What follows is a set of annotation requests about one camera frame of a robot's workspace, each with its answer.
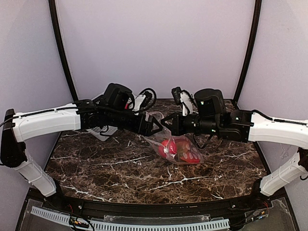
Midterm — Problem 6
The red toy apple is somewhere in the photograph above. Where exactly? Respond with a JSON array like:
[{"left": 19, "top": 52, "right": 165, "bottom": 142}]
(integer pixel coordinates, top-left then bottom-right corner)
[{"left": 159, "top": 140, "right": 177, "bottom": 155}]

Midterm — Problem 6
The clear dotted zip top bag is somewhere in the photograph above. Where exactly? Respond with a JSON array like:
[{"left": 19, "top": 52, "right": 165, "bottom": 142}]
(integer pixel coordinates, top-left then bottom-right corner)
[{"left": 143, "top": 111, "right": 205, "bottom": 165}]

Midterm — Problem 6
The red orange toy mango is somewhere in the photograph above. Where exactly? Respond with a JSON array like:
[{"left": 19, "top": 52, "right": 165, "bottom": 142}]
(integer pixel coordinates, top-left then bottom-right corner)
[{"left": 180, "top": 152, "right": 201, "bottom": 164}]

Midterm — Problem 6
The dark red toy fruit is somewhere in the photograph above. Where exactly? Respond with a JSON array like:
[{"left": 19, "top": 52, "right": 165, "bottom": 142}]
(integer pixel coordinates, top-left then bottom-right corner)
[{"left": 175, "top": 137, "right": 192, "bottom": 152}]

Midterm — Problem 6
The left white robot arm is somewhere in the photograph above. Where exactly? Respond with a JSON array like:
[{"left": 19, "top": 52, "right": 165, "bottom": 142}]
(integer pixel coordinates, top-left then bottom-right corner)
[{"left": 0, "top": 83, "right": 163, "bottom": 197}]

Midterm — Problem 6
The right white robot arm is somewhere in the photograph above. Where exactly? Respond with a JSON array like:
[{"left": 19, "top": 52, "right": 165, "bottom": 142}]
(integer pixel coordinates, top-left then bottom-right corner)
[{"left": 161, "top": 87, "right": 308, "bottom": 197}]

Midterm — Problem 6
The white perforated plastic basket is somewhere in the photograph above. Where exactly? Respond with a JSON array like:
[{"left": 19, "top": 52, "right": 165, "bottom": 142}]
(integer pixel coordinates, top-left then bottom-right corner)
[{"left": 85, "top": 93, "right": 135, "bottom": 141}]

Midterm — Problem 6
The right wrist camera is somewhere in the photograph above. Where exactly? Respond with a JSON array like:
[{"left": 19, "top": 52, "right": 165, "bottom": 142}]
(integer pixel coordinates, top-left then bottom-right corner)
[{"left": 171, "top": 87, "right": 196, "bottom": 116}]

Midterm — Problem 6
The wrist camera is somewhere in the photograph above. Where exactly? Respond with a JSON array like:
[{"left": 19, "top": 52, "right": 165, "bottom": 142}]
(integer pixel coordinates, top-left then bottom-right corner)
[
  {"left": 171, "top": 87, "right": 196, "bottom": 116},
  {"left": 128, "top": 88, "right": 157, "bottom": 115}
]

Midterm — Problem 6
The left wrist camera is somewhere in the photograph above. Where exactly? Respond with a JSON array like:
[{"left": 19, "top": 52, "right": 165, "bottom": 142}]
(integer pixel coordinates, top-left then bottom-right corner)
[{"left": 128, "top": 88, "right": 157, "bottom": 115}]

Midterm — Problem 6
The black front frame rail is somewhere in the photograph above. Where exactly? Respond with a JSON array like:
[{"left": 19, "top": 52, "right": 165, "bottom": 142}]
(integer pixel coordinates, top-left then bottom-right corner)
[{"left": 41, "top": 195, "right": 257, "bottom": 218}]

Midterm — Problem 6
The white slotted cable duct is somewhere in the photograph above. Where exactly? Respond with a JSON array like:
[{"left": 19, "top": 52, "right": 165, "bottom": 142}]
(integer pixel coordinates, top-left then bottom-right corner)
[{"left": 31, "top": 206, "right": 230, "bottom": 231}]

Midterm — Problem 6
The right black frame post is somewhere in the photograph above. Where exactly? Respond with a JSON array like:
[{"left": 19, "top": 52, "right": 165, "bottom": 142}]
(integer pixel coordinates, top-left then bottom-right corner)
[{"left": 233, "top": 0, "right": 262, "bottom": 104}]

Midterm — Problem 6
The black frame post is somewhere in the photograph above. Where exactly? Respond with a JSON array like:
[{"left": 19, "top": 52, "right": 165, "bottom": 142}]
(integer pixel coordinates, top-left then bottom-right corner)
[
  {"left": 233, "top": 0, "right": 262, "bottom": 104},
  {"left": 48, "top": 0, "right": 78, "bottom": 101}
]

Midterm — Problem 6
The left black frame post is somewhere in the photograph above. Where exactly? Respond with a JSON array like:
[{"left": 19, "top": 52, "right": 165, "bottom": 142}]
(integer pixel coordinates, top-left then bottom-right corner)
[{"left": 48, "top": 0, "right": 78, "bottom": 101}]

